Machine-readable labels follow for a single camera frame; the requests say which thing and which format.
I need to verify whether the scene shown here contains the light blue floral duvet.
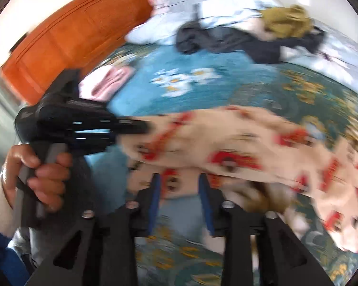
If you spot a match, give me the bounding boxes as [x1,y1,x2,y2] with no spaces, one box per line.
[125,12,358,93]

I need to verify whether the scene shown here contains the folded pink towel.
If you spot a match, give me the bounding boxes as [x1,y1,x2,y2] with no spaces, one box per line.
[79,65,135,102]

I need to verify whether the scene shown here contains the olive green knit sweater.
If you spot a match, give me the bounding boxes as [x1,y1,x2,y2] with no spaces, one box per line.
[260,5,313,39]

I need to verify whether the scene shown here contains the white sleeve left forearm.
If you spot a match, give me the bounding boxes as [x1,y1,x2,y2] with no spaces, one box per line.
[0,173,31,286]

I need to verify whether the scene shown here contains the dark grey garment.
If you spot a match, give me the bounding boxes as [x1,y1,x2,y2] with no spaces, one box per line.
[175,20,258,56]

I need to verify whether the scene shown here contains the light blue shirt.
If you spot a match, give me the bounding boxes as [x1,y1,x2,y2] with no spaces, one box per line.
[197,0,283,28]

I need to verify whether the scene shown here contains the black garment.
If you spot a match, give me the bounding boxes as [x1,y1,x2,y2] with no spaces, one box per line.
[245,26,326,64]

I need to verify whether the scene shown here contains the beige car print pants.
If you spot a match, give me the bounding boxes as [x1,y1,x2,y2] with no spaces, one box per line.
[120,105,358,253]

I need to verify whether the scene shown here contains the person's left hand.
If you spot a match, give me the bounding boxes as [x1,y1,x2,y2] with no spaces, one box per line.
[2,144,73,212]

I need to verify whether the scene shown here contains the teal floral bed blanket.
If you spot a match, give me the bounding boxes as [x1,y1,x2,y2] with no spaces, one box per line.
[86,42,358,286]

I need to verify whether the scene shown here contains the orange wooden headboard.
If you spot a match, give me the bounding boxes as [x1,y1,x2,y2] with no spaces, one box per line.
[1,0,152,105]

